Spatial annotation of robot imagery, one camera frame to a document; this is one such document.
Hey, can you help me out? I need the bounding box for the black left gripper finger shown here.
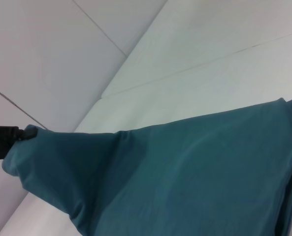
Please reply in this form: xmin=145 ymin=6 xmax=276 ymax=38
xmin=17 ymin=127 xmax=38 ymax=143

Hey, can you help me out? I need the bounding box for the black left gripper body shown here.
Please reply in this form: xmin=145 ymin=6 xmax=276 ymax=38
xmin=0 ymin=122 xmax=22 ymax=165

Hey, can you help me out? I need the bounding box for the teal t-shirt with FREE print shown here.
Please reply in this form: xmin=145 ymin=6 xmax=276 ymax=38
xmin=1 ymin=94 xmax=292 ymax=236

